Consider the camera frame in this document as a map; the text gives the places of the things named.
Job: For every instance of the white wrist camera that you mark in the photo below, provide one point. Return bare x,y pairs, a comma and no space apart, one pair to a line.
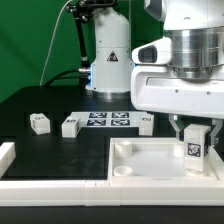
158,52

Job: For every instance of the white square tabletop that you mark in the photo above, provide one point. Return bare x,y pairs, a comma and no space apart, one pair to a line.
157,159

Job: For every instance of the white sheet with tags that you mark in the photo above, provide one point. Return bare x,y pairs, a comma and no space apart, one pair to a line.
109,119

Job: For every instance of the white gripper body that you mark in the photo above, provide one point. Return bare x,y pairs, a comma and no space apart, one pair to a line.
156,89

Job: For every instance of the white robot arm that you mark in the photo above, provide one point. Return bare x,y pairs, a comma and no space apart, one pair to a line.
180,74

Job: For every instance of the white U-shaped fence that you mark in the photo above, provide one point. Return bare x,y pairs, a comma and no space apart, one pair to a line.
109,192

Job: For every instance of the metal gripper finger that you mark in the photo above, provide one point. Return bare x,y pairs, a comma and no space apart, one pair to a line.
216,126
176,123

